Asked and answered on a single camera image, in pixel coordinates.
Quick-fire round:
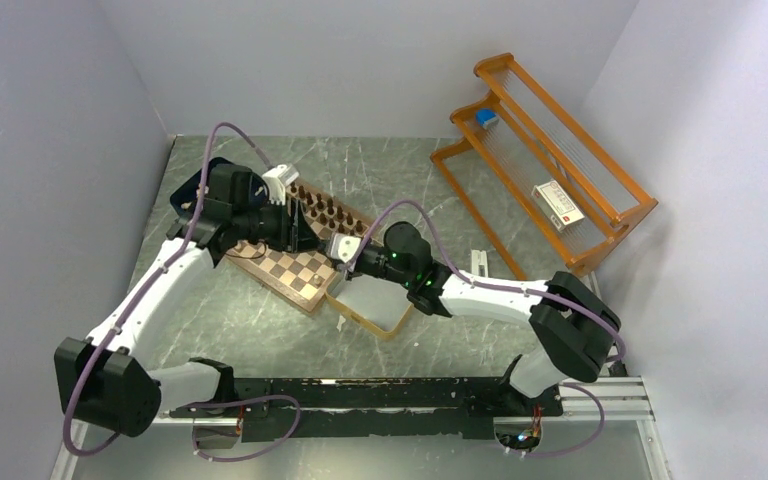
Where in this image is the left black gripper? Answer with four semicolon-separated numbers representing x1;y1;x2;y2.
233;194;324;253

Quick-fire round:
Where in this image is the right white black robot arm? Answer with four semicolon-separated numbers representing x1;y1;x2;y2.
336;222;625;414

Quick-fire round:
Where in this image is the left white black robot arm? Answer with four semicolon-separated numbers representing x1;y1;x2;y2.
54;161;320;437

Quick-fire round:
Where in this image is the wooden chess board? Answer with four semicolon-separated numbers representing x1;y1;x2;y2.
226;179;373;315

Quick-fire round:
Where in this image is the gold-rimmed metal tin tray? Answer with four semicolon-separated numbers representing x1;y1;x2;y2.
326;274;414;341

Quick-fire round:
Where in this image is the white plastic clip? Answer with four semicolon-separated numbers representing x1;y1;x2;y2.
470;249;489;277

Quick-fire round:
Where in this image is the dark blue piece box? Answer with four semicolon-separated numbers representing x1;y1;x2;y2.
169;157;230;216

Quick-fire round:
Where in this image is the orange wooden rack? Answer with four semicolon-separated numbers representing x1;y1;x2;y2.
430;53;658;279

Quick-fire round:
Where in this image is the blue white small object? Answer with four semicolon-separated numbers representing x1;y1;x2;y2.
474;108;499;130

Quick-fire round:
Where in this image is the red white card box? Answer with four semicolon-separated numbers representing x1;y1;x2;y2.
531;180;585;232

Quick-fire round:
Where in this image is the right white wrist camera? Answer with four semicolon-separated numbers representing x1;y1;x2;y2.
325;232;362;264

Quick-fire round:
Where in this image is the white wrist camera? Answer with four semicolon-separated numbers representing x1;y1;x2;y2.
325;232;362;264
262;164;299;205

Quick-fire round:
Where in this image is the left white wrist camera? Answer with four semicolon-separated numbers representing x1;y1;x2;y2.
262;164;299;205

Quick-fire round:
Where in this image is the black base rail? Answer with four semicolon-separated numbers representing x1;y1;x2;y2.
166;377;563;442

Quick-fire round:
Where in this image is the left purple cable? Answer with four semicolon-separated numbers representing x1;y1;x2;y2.
61;121;302;463

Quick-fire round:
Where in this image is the aluminium frame rail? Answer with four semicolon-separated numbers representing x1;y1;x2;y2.
52;377;671;479

